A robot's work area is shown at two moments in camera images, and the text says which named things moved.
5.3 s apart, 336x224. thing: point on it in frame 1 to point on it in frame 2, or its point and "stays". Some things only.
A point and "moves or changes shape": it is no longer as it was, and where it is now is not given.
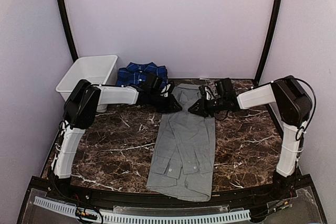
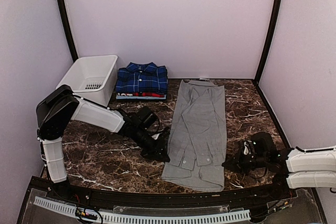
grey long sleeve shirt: x=182 y=163 moves or changes shape
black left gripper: x=169 y=108 to x=154 y=153
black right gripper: x=203 y=110 to x=237 y=164
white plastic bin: x=97 y=70 stays
